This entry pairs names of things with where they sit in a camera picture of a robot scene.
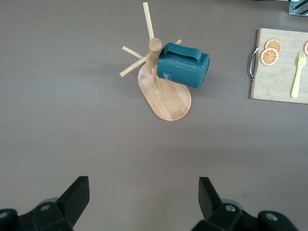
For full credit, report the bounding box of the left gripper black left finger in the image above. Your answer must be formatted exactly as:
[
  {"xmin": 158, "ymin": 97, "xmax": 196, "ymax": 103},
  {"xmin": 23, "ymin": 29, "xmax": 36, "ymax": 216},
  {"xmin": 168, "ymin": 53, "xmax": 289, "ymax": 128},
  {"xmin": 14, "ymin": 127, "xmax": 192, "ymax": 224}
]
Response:
[{"xmin": 0, "ymin": 176, "xmax": 90, "ymax": 231}]

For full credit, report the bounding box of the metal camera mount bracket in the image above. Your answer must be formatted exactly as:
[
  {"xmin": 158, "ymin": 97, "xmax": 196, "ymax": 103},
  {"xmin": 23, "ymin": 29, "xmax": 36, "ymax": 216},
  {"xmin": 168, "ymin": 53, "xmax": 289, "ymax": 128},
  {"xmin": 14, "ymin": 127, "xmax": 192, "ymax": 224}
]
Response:
[{"xmin": 287, "ymin": 0, "xmax": 308, "ymax": 16}]

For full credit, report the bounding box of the yellow plastic fork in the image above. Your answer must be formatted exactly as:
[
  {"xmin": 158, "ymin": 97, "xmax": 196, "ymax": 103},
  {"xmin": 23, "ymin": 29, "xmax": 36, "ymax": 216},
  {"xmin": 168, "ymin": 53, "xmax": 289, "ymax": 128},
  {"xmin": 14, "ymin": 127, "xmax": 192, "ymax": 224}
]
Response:
[{"xmin": 290, "ymin": 51, "xmax": 308, "ymax": 99}]

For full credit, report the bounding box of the bamboo cutting board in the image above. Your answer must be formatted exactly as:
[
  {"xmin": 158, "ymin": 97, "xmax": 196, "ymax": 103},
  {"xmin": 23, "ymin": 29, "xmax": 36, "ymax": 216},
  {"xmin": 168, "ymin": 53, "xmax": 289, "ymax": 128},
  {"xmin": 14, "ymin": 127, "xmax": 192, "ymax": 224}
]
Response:
[{"xmin": 248, "ymin": 28, "xmax": 308, "ymax": 104}]

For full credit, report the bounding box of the wooden mug tree rack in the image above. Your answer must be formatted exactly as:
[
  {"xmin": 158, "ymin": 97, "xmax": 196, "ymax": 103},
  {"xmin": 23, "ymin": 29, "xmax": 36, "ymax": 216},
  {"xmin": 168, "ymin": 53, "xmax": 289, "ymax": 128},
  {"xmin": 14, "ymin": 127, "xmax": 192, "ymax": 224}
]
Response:
[{"xmin": 119, "ymin": 2, "xmax": 193, "ymax": 122}]

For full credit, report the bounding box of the dark teal mug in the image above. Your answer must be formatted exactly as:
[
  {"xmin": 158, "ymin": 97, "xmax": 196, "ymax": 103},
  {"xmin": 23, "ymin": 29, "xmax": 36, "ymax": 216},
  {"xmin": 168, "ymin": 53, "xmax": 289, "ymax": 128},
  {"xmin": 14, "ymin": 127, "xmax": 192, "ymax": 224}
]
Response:
[{"xmin": 156, "ymin": 42, "xmax": 211, "ymax": 90}]

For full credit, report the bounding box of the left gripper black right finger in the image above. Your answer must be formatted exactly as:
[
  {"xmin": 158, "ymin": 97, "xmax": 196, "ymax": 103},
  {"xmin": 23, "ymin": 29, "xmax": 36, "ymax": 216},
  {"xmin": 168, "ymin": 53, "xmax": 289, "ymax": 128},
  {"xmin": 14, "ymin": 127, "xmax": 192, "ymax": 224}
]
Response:
[{"xmin": 190, "ymin": 177, "xmax": 299, "ymax": 231}]

